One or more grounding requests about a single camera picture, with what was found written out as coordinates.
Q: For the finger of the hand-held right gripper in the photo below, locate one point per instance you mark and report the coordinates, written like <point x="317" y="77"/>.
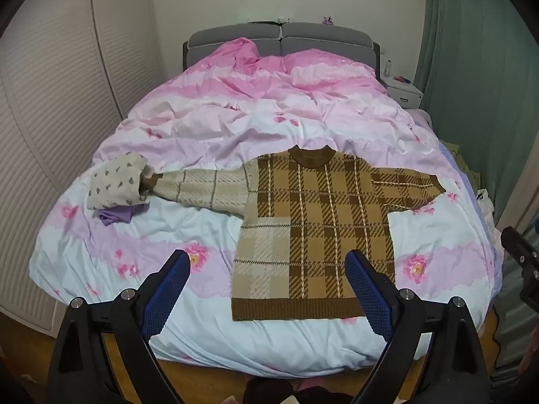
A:
<point x="518" y="250"/>

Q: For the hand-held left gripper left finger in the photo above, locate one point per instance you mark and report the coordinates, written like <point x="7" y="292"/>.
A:
<point x="168" y="294"/>

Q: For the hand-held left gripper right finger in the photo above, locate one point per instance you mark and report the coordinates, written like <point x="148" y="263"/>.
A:
<point x="370" y="294"/>

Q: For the brown plaid knit sweater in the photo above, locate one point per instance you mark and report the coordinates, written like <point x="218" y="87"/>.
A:
<point x="320" y="227"/>

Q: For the purple folded garment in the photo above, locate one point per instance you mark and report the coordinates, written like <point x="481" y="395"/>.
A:
<point x="122" y="215"/>

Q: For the grey heart-print folded garment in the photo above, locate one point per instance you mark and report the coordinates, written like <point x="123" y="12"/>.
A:
<point x="113" y="181"/>

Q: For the person's dark red clothing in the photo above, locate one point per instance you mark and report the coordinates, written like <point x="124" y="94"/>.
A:
<point x="286" y="393"/>

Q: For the green curtain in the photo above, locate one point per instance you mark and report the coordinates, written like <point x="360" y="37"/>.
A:
<point x="463" y="71"/>

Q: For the white nightstand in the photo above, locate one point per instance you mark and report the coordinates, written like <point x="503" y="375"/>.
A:
<point x="406" y="92"/>

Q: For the pink floral duvet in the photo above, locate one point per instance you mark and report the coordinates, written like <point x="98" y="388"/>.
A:
<point x="252" y="105"/>

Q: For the clear plastic bottle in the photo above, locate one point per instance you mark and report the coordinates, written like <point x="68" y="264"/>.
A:
<point x="388" y="68"/>

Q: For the grey padded headboard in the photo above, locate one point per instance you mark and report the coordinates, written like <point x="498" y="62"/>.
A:
<point x="320" y="35"/>

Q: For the small purple toy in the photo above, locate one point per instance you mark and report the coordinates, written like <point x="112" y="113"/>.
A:
<point x="328" y="20"/>

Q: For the small white box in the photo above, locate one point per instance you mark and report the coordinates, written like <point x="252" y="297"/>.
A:
<point x="285" y="19"/>

